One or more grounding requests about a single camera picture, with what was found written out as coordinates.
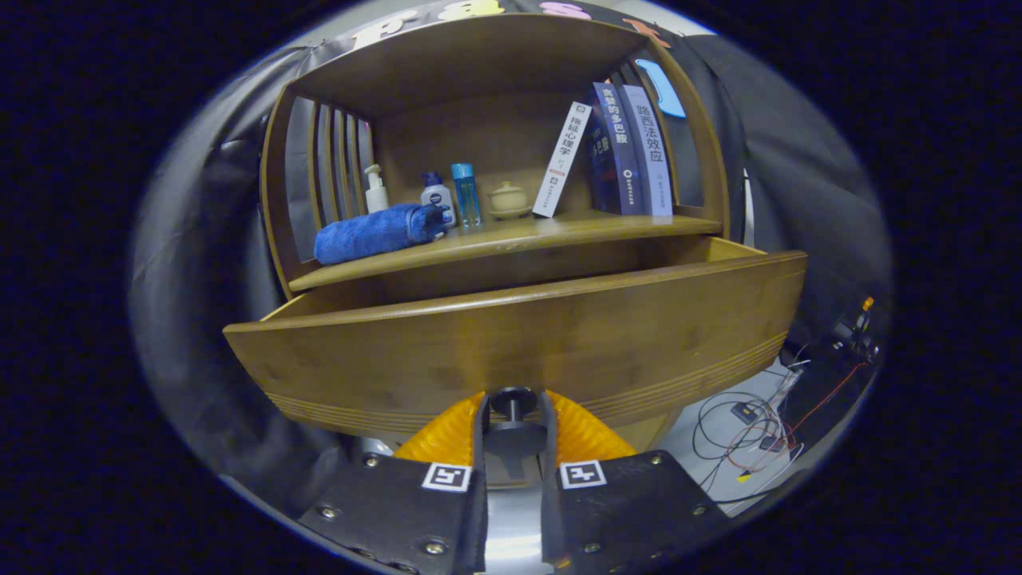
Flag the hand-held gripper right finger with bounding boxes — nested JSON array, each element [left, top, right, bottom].
[[540, 389, 729, 572]]

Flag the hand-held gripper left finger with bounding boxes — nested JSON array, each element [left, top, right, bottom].
[[297, 390, 489, 575]]

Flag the black drawer knob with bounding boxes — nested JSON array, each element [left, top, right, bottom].
[[483, 387, 549, 460]]

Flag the wooden drawer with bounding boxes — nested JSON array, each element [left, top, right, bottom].
[[224, 236, 809, 438]]

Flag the wooden countertop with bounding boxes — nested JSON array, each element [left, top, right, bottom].
[[287, 209, 723, 292]]

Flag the wooden cabinet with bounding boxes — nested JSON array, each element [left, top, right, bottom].
[[259, 12, 731, 452]]

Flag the blue folded towel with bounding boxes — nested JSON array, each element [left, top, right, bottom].
[[314, 203, 448, 266]]

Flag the beige lidded teacup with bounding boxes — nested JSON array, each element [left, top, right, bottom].
[[487, 180, 533, 220]]

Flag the clear blue bottle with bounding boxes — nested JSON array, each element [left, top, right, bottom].
[[451, 163, 483, 231]]

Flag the white bottle blue cap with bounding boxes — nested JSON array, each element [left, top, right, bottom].
[[421, 172, 458, 228]]

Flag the white pump bottle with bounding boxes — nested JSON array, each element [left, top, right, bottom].
[[364, 164, 390, 214]]

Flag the white book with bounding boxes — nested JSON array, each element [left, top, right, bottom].
[[532, 101, 593, 219]]

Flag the black device with orange part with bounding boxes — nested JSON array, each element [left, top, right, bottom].
[[830, 295, 879, 364]]

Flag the dark blue book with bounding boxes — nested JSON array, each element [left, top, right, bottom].
[[585, 81, 644, 216]]

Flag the pale grey-blue book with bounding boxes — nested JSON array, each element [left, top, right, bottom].
[[623, 84, 675, 218]]

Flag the tangled floor cables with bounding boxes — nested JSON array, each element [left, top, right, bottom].
[[691, 359, 807, 504]]

